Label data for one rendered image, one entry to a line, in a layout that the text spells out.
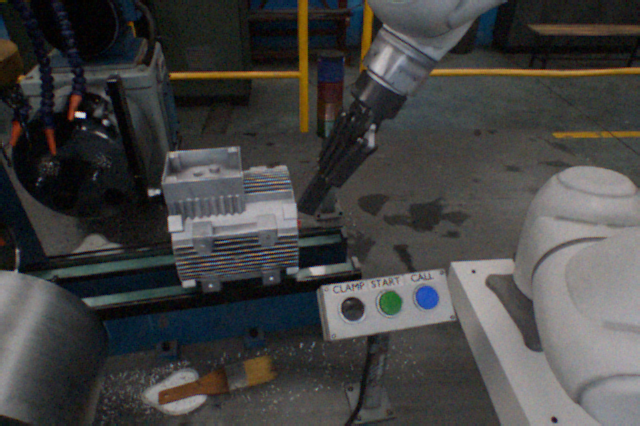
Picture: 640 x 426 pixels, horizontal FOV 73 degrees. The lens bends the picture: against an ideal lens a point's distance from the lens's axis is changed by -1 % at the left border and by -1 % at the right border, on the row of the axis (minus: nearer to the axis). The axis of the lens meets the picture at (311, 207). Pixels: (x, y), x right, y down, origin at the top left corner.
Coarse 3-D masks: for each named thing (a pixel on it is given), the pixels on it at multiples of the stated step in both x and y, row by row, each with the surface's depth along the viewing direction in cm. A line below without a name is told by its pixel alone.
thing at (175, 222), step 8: (288, 208) 69; (168, 216) 66; (176, 216) 67; (288, 216) 69; (296, 216) 69; (168, 224) 66; (176, 224) 66; (176, 232) 67; (288, 272) 76; (296, 272) 76; (192, 280) 73
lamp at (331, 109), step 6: (318, 102) 98; (324, 102) 97; (330, 102) 96; (336, 102) 97; (342, 102) 99; (318, 108) 99; (324, 108) 98; (330, 108) 97; (336, 108) 98; (318, 114) 100; (324, 114) 98; (330, 114) 98; (336, 114) 98
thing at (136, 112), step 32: (64, 96) 88; (96, 96) 89; (32, 128) 81; (64, 128) 82; (96, 128) 84; (32, 160) 84; (64, 160) 86; (96, 160) 84; (32, 192) 88; (64, 192) 89; (96, 192) 91; (128, 192) 93
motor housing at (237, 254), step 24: (264, 192) 70; (288, 192) 71; (240, 216) 70; (216, 240) 68; (240, 240) 69; (288, 240) 70; (192, 264) 69; (216, 264) 70; (240, 264) 70; (264, 264) 71; (288, 264) 73
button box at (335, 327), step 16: (416, 272) 58; (432, 272) 58; (320, 288) 56; (336, 288) 55; (352, 288) 56; (368, 288) 56; (384, 288) 56; (400, 288) 57; (416, 288) 57; (448, 288) 57; (320, 304) 58; (336, 304) 55; (368, 304) 55; (416, 304) 56; (448, 304) 57; (336, 320) 54; (368, 320) 55; (384, 320) 55; (400, 320) 55; (416, 320) 56; (432, 320) 56; (448, 320) 56; (336, 336) 54; (352, 336) 54
